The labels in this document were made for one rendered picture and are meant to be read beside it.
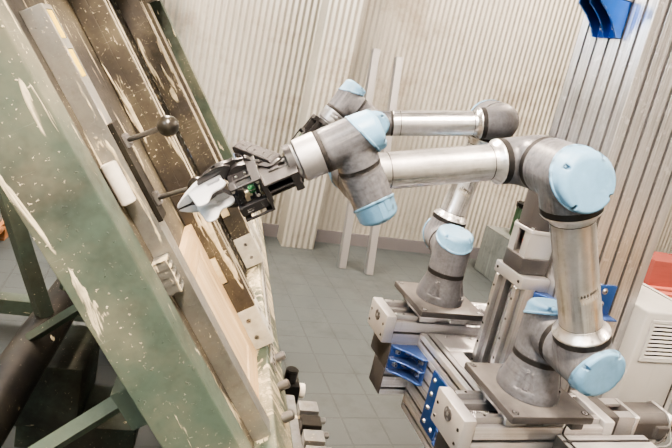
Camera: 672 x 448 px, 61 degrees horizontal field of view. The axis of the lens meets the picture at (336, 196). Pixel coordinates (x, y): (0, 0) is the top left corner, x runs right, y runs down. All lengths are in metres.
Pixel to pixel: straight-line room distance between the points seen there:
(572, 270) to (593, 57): 0.68
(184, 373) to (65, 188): 0.33
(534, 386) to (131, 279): 0.95
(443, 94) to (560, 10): 1.40
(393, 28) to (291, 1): 0.94
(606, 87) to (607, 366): 0.71
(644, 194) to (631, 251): 0.16
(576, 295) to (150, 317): 0.80
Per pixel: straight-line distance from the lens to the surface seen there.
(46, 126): 0.86
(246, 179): 0.94
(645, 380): 1.90
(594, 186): 1.13
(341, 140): 0.93
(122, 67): 1.45
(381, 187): 0.97
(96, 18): 1.46
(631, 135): 1.60
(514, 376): 1.46
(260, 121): 5.09
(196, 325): 1.20
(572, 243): 1.18
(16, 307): 3.42
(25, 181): 0.88
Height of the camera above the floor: 1.71
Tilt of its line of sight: 13 degrees down
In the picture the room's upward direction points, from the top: 12 degrees clockwise
